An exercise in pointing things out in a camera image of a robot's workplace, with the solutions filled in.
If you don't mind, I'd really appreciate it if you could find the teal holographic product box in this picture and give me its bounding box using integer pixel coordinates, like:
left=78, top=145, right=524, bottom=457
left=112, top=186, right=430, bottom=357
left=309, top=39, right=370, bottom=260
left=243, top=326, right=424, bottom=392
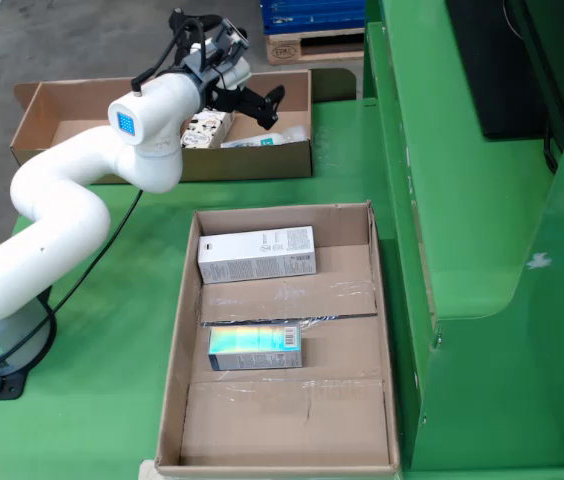
left=206, top=322, right=304, bottom=373

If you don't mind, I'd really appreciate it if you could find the divided cardboard box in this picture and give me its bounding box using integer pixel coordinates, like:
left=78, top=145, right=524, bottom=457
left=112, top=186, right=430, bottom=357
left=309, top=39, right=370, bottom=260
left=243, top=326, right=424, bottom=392
left=9, top=68, right=314, bottom=185

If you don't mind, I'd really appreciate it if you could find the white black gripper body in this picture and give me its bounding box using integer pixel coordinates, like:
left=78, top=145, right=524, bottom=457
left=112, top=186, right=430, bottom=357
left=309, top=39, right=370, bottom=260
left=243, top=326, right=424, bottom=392
left=209, top=57, right=253, bottom=109

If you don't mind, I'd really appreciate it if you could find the cow print white carton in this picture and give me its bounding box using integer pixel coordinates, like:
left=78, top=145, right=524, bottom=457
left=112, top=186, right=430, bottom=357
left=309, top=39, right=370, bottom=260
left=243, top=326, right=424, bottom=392
left=180, top=109, right=236, bottom=150

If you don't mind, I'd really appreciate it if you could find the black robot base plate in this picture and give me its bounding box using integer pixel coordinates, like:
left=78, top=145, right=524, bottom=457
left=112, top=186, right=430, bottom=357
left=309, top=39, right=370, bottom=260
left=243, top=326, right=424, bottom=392
left=0, top=287, right=58, bottom=401

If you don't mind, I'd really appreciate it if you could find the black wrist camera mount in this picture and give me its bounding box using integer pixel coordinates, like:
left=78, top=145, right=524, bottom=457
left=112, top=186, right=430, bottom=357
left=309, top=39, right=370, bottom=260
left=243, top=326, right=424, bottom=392
left=181, top=18, right=251, bottom=86

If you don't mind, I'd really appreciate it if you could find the long white product box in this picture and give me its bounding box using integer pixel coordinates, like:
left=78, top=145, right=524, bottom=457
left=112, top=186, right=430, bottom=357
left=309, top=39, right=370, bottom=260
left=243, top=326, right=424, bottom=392
left=196, top=224, right=318, bottom=285

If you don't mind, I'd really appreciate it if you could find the open cardboard tray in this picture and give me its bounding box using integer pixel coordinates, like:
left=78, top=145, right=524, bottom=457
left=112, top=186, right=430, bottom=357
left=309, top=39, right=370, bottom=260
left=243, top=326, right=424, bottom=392
left=154, top=200, right=402, bottom=479

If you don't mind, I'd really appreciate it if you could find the black camera cable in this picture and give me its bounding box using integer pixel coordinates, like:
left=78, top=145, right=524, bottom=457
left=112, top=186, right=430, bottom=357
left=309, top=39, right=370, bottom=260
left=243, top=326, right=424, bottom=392
left=130, top=7, right=226, bottom=94

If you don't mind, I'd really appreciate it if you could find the translucent white suction cup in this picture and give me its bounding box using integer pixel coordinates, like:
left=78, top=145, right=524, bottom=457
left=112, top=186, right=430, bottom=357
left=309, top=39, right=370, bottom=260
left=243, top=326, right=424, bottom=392
left=220, top=124, right=309, bottom=149

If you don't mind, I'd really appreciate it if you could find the black monitor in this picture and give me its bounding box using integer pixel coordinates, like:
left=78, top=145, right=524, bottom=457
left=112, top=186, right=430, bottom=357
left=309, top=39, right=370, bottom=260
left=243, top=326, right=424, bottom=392
left=444, top=0, right=564, bottom=141

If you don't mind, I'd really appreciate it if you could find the blue wire mesh crate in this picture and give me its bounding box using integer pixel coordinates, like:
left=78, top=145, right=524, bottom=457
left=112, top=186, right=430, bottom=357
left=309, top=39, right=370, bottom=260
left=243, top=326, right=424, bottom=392
left=260, top=0, right=366, bottom=36

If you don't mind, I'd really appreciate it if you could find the wooden pallet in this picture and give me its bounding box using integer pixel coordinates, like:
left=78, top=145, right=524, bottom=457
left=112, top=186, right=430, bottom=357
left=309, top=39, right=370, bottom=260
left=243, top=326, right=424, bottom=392
left=264, top=27, right=366, bottom=66

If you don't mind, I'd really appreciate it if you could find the green metal cabinet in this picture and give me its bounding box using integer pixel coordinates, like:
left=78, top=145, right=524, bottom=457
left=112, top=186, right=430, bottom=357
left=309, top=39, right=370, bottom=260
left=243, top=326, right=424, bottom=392
left=361, top=0, right=564, bottom=474

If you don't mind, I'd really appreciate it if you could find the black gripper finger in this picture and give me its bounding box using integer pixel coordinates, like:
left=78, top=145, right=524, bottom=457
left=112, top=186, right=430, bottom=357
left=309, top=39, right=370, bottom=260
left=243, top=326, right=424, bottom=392
left=240, top=84, right=287, bottom=117
left=226, top=89, right=279, bottom=130

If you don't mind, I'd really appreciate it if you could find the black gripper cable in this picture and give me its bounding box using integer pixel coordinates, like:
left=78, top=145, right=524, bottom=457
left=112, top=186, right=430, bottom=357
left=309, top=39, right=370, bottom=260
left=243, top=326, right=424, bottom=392
left=0, top=188, right=144, bottom=396

